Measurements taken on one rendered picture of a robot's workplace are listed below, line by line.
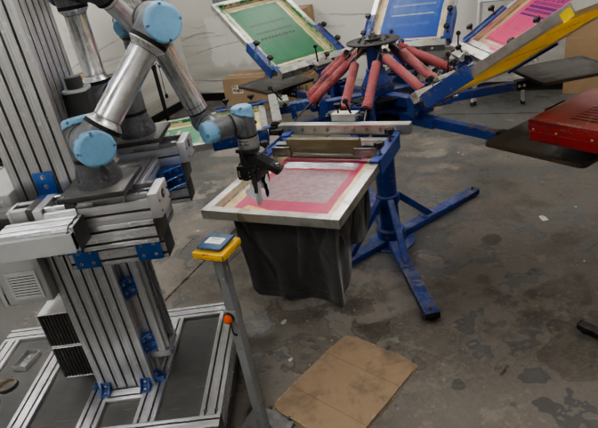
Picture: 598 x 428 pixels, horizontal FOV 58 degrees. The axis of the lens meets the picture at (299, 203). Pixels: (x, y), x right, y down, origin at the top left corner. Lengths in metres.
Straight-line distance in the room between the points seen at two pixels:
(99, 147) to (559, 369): 2.13
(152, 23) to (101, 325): 1.30
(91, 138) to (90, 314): 0.96
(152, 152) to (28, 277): 0.68
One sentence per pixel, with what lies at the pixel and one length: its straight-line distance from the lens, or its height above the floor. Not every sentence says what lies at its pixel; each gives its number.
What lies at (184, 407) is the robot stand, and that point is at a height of 0.21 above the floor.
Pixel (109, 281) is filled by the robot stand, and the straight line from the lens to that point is 2.30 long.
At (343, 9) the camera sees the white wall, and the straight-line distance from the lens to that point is 6.73.
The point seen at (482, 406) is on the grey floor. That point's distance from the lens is 2.57.
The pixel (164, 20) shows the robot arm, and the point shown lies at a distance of 1.70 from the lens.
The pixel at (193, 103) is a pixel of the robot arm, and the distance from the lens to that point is 1.93.
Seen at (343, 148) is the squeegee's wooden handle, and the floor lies 1.02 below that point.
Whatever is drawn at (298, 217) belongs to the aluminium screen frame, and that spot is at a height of 0.99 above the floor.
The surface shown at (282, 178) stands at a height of 0.95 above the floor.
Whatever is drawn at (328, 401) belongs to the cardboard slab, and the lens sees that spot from 2.59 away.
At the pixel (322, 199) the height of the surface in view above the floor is 0.95.
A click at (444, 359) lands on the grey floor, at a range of 2.76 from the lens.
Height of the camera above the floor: 1.89
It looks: 26 degrees down
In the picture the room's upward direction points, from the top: 10 degrees counter-clockwise
